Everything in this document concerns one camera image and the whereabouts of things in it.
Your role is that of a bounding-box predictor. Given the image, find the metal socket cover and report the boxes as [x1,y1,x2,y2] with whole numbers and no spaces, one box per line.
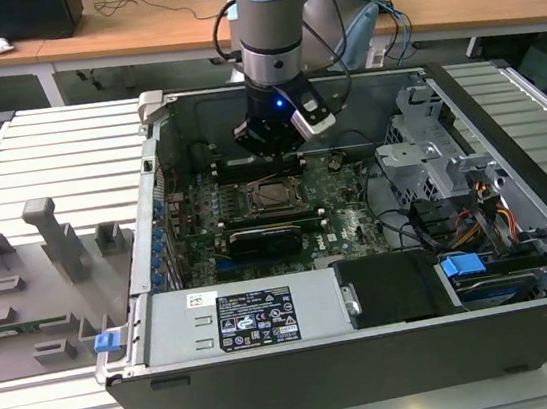
[244,173,308,216]

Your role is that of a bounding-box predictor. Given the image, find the black plastic shroud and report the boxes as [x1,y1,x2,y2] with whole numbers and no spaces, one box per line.
[333,244,467,332]

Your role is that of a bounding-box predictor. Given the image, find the CPU socket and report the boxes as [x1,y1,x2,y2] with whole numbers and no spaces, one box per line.
[242,172,314,218]

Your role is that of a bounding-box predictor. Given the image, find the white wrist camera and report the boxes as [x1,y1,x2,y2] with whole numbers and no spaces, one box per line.
[285,78,342,140]

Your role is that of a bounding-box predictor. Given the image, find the black graphics card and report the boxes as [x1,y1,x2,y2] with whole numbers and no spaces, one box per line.
[225,220,307,265]

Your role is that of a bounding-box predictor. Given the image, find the silver power supply with label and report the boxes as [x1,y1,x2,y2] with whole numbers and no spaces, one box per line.
[136,267,359,368]

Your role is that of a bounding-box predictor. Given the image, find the black RAM slot bank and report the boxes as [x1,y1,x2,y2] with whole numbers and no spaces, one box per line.
[217,204,326,241]
[209,147,305,186]

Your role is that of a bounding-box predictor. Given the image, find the silver CPU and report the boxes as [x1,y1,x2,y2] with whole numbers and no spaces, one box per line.
[256,181,291,207]

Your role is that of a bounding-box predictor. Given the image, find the green motherboard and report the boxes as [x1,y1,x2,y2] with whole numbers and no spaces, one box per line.
[160,142,398,289]

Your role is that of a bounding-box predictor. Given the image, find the grey case handle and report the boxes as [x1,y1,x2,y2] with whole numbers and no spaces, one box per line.
[136,88,171,128]

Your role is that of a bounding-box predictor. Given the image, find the thin wire locking lever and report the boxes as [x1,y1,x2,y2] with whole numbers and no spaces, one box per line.
[243,164,302,187]
[251,200,314,218]

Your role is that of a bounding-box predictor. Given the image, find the green RAM stick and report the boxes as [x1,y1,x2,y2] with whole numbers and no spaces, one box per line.
[0,314,70,336]

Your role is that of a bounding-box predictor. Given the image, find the wooden desk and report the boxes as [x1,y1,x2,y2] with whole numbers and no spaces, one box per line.
[0,0,547,106]

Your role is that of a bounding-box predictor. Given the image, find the round coin cell battery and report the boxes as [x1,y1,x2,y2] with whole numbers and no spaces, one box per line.
[326,152,349,173]

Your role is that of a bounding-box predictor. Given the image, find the black open PC case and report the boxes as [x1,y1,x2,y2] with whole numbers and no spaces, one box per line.
[60,37,547,409]

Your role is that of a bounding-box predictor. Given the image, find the black internal cables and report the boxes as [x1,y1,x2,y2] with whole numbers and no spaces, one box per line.
[356,148,445,259]

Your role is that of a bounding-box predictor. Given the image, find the blue cable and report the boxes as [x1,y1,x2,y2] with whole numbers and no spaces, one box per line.
[374,0,418,68]

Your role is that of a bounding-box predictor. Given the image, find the grey parts rack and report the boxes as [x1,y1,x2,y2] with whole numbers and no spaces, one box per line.
[0,185,153,384]

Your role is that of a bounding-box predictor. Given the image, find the silver metal drive cage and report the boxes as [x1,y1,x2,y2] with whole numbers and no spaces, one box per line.
[367,74,505,212]

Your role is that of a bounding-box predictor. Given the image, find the black cable on desk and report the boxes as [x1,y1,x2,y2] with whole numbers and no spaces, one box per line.
[92,0,226,36]

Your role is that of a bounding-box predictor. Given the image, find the yellow and red wire bundle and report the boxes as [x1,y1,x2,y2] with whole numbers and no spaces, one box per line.
[444,177,517,250]

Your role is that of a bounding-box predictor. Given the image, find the blue case latch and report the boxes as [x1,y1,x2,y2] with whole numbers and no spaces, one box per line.
[92,330,123,356]

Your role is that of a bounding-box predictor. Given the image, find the hard disk in blue carrier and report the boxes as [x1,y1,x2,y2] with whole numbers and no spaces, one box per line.
[439,243,542,315]

